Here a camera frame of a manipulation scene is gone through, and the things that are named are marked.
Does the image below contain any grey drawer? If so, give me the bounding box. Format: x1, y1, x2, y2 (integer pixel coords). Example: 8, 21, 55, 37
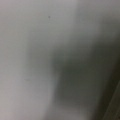
99, 77, 120, 120

